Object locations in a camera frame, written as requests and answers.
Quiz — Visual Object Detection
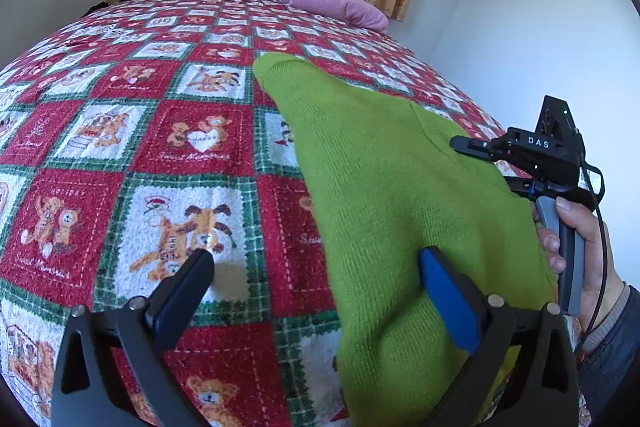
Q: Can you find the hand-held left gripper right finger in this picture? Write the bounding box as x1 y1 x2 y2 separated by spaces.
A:
419 246 581 427

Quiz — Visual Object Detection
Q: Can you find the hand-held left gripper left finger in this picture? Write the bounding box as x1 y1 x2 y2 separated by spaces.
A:
50 248 216 427

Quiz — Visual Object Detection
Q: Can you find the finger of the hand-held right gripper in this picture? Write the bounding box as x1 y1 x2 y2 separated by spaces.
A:
450 135 497 160

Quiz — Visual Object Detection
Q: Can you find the green orange white striped sweater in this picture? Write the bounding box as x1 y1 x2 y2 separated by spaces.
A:
252 52 561 427

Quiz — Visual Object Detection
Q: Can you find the person's right forearm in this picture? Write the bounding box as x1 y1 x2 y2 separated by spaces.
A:
575 282 640 427

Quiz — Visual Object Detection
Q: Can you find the person's right hand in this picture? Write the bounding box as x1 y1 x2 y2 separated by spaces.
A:
532 197 627 333

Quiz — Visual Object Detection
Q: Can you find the red printed bear blanket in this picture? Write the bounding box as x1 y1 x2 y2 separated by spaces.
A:
0 0 593 427

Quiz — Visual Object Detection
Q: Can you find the pink pillow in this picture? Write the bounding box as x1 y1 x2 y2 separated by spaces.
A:
276 0 390 34

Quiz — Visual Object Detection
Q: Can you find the black cable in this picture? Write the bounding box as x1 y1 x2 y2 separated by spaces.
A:
575 161 613 353

